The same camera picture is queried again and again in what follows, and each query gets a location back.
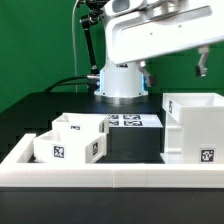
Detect white front drawer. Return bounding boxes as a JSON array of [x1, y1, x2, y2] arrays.
[[33, 130, 107, 164]]

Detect black cable bundle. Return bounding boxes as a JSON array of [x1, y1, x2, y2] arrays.
[[43, 75, 101, 93]]

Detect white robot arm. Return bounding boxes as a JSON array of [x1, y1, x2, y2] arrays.
[[95, 0, 224, 104]]

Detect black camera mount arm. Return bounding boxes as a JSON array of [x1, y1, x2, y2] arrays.
[[80, 0, 110, 75]]

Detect white thin cable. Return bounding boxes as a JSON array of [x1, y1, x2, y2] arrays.
[[71, 0, 81, 93]]

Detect white drawer cabinet box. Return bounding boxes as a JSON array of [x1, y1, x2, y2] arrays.
[[161, 93, 224, 164]]

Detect white drawer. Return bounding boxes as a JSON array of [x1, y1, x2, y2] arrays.
[[52, 113, 109, 134], [33, 130, 107, 164]]

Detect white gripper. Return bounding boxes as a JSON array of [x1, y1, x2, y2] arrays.
[[104, 0, 224, 87]]

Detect white U-shaped border fence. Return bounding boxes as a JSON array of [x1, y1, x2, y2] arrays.
[[0, 134, 224, 188]]

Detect marker tag sheet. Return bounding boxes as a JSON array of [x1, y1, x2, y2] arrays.
[[109, 114, 163, 128]]

